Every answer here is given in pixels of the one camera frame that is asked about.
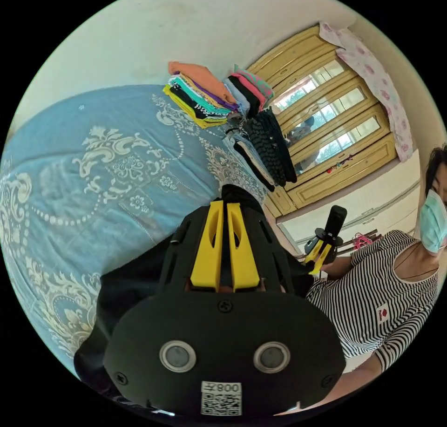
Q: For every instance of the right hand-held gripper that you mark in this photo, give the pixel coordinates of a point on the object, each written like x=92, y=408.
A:
x=333, y=242

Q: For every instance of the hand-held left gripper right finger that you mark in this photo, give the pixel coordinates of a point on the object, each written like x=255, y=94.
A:
x=244, y=256

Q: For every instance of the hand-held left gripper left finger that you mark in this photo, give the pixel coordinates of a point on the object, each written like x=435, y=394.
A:
x=206, y=249

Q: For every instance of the black pants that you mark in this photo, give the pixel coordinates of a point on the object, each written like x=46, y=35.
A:
x=122, y=294

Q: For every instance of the person's left forearm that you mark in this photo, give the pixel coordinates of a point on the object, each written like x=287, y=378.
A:
x=349, y=381

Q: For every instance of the person's right hand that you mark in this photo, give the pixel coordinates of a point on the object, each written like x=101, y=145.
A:
x=333, y=268

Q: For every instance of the person's body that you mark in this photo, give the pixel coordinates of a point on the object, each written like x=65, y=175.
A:
x=377, y=294

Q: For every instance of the white cabinet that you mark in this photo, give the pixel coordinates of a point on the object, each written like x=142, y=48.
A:
x=366, y=196

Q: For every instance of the wooden cupboard with mirror doors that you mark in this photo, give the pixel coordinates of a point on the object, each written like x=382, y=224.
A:
x=379, y=151

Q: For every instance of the pile of clothes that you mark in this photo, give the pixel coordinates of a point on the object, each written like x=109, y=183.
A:
x=202, y=98

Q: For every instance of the bed with blue patterned quilt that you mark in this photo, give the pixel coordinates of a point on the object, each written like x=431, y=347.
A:
x=87, y=126

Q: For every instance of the pink floral curtain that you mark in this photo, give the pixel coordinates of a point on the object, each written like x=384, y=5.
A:
x=377, y=77

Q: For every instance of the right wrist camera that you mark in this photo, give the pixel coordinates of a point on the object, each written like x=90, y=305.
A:
x=335, y=221

